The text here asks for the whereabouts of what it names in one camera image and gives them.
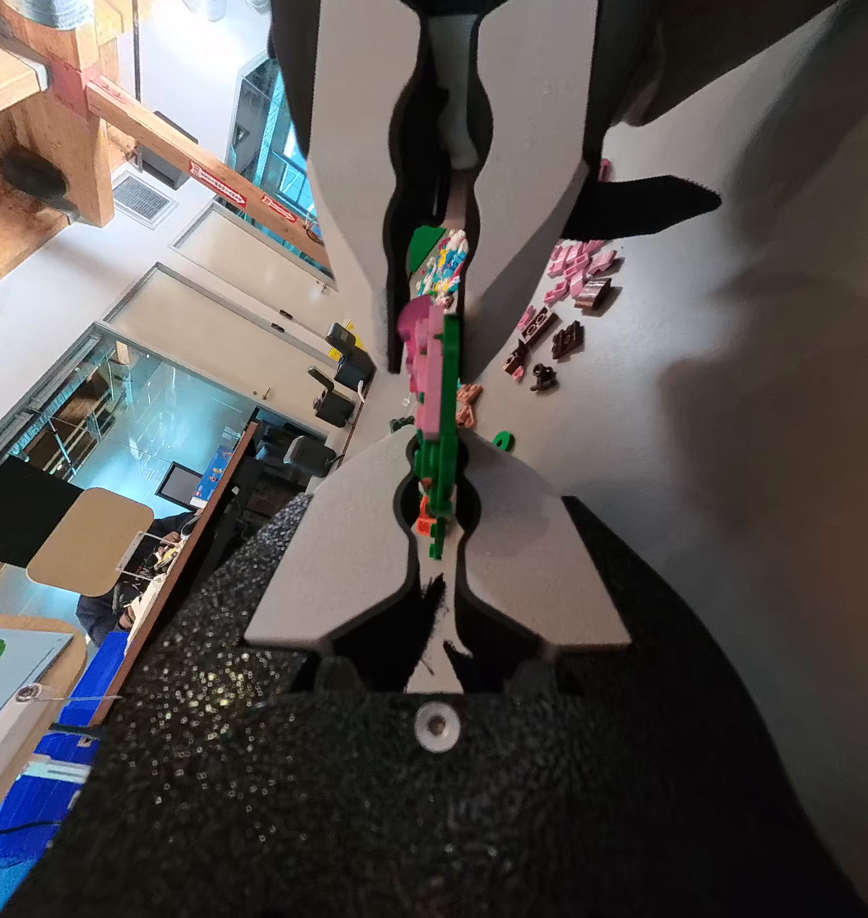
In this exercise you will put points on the lego instruction booklet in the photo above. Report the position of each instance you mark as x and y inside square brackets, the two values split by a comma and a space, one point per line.
[10, 667]

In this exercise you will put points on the blue lego box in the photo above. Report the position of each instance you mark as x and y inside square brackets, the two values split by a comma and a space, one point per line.
[215, 477]

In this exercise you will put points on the black partition panel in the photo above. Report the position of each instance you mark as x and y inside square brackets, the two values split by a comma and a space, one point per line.
[18, 509]

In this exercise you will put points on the black battery charger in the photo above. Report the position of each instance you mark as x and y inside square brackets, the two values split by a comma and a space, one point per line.
[331, 401]

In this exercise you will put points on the small black monitor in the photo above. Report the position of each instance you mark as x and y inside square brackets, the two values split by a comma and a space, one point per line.
[177, 484]

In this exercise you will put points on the green round lego piece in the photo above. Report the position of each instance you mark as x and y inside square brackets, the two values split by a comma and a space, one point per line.
[502, 440]

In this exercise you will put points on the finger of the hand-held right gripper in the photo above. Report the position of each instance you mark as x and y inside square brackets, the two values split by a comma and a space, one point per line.
[355, 143]
[541, 107]

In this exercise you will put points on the dark brown square lego plate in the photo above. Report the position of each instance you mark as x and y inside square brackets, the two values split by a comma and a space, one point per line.
[568, 339]

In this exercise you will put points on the brown lego wedge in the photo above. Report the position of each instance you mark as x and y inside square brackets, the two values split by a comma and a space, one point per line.
[516, 361]

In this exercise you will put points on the wooden beam with red stickers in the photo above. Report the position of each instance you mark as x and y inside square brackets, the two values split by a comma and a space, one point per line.
[161, 136]

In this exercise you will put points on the dark brown small lego piece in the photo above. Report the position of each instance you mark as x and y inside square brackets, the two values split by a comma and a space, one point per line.
[543, 376]

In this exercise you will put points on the reddish brown lego plate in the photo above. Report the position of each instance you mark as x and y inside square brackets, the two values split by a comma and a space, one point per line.
[538, 324]

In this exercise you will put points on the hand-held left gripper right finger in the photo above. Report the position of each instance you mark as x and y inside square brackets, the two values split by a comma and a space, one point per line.
[541, 566]

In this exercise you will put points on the red wall alarm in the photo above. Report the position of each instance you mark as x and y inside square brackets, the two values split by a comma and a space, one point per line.
[313, 229]

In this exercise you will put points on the black round ceiling lamp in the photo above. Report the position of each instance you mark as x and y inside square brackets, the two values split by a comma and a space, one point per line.
[36, 179]

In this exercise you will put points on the wall air vent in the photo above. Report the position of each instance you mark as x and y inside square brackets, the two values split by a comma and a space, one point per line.
[143, 199]

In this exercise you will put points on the wooden office desk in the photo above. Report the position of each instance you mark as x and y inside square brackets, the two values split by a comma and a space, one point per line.
[203, 518]

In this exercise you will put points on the dark grey battery charger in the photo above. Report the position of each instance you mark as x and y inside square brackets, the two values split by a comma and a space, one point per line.
[355, 358]

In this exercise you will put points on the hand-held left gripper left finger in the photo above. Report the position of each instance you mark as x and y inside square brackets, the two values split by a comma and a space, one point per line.
[333, 559]

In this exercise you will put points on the pile of pink lego pieces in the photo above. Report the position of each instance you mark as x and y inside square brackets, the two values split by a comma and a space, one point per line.
[581, 269]

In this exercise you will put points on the frosted glass door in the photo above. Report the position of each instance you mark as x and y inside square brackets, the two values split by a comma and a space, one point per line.
[204, 323]
[254, 244]

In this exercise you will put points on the green lego baseplate build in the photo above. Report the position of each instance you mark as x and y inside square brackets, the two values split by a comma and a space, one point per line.
[449, 373]

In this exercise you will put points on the brown curved lego brick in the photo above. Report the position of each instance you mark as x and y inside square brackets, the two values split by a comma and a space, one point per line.
[593, 294]

